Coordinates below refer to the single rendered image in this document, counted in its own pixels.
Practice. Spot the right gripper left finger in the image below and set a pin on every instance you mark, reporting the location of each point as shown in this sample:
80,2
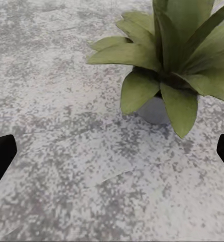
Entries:
8,150

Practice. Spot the pot plant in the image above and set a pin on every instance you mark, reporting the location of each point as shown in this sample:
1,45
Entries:
177,56

